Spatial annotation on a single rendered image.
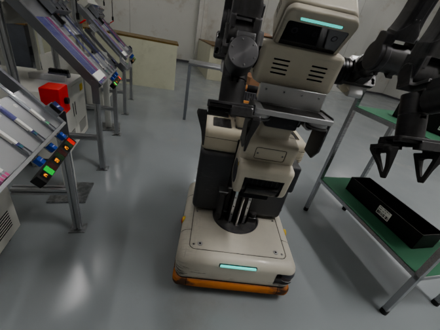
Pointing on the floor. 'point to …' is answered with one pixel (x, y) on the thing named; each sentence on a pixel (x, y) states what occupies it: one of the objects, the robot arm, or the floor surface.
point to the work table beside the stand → (190, 76)
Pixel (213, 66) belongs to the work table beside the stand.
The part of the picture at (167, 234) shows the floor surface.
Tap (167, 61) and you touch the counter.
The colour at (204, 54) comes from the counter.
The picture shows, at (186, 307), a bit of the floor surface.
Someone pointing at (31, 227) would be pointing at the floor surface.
